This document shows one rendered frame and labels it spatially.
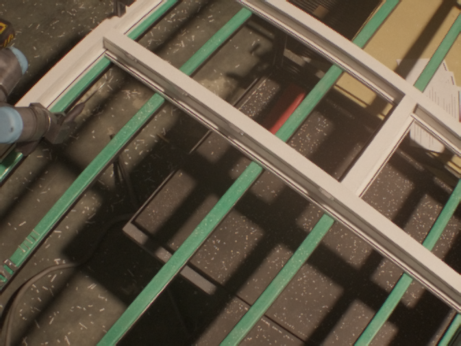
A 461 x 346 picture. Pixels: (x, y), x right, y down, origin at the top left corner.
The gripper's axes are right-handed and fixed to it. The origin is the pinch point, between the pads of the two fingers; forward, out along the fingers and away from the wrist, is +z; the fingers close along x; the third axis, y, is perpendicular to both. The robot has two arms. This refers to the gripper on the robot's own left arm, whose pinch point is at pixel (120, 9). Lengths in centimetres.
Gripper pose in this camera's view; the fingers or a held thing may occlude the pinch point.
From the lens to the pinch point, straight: 225.3
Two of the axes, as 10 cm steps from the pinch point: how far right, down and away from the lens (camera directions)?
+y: 6.2, -6.9, 3.7
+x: -7.8, -5.7, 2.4
